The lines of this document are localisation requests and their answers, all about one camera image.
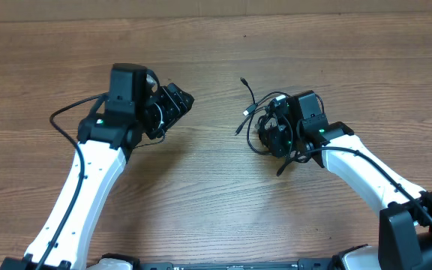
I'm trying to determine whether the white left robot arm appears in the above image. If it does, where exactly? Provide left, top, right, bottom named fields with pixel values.
left=1, top=63, right=194, bottom=269

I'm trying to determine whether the black USB-A cable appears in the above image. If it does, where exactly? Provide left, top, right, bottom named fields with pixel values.
left=241, top=91, right=292, bottom=157

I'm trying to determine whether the thin grey-tipped USB-C cable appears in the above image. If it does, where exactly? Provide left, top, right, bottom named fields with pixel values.
left=234, top=110, right=262, bottom=137

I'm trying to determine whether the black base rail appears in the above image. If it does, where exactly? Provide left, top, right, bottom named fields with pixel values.
left=136, top=258, right=338, bottom=270

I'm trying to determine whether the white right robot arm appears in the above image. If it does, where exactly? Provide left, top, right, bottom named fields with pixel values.
left=255, top=91, right=432, bottom=270

